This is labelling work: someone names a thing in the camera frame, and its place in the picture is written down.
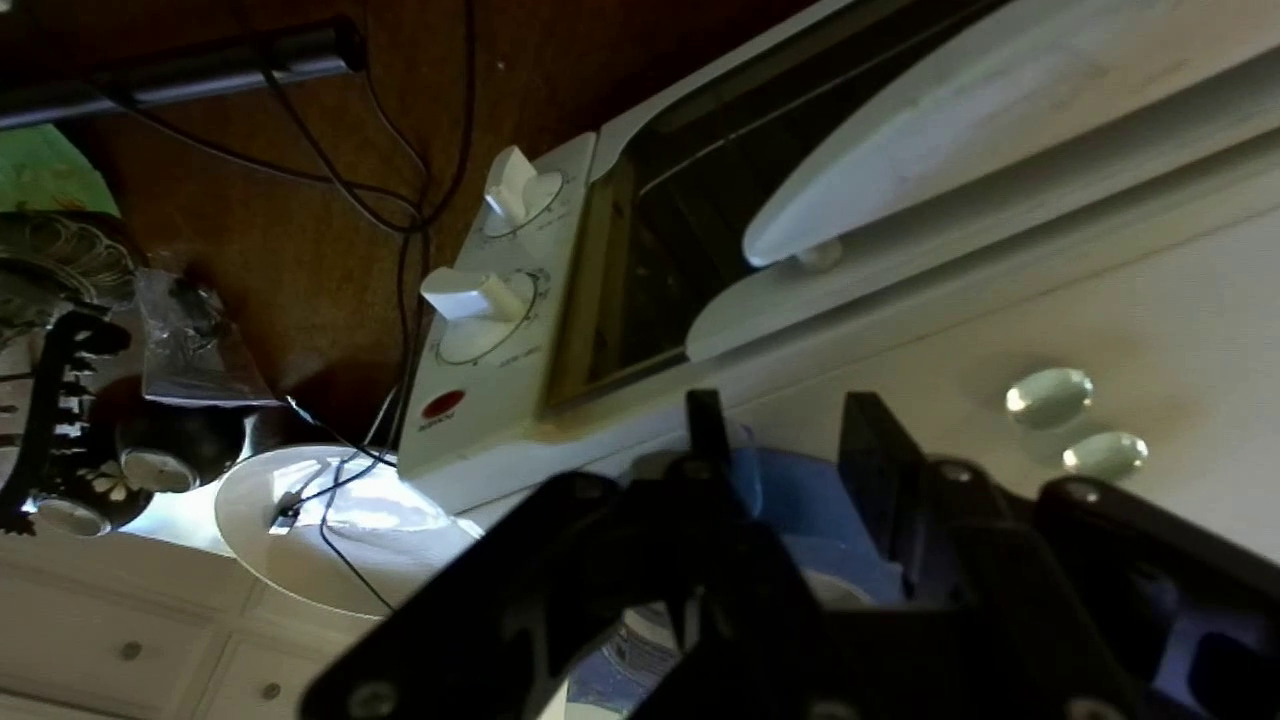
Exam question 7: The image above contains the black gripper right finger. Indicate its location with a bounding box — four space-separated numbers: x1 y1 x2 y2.
835 386 1280 720

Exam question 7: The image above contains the flat glass pebble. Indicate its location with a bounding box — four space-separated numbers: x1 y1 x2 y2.
1062 429 1152 482
1001 365 1101 430

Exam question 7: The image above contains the thin black cable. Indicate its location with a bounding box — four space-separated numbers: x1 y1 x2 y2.
118 0 486 615

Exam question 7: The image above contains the white cabinet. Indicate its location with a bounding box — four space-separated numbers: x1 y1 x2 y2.
0 532 403 720

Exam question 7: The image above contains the clear plastic package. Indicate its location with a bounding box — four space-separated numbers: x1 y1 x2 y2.
133 262 279 413

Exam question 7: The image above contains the white toaster oven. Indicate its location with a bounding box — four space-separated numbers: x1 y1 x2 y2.
397 0 1280 572

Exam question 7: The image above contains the black umbrella rod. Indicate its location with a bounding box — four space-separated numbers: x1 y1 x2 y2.
0 15 374 133

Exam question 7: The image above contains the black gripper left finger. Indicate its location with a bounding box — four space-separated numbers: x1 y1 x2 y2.
297 384 832 720

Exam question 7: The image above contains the black ornate frame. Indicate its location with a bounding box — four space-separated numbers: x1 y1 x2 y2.
0 309 135 535

